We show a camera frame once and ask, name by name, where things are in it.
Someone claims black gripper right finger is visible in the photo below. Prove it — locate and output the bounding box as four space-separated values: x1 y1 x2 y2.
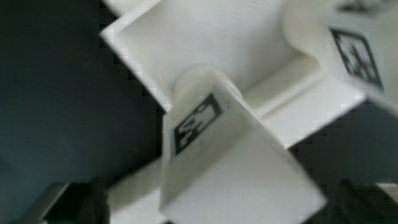
327 179 398 224

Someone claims white U-shaped obstacle frame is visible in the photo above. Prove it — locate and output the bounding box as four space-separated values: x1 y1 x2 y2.
109 160 167 224

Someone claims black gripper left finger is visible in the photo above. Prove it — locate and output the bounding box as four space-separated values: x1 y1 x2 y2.
25 178 110 224

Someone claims white chair leg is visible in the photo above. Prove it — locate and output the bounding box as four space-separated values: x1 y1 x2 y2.
160 65 327 224
283 0 398 117

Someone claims white chair seat plate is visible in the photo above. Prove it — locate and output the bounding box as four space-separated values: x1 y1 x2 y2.
101 0 364 146

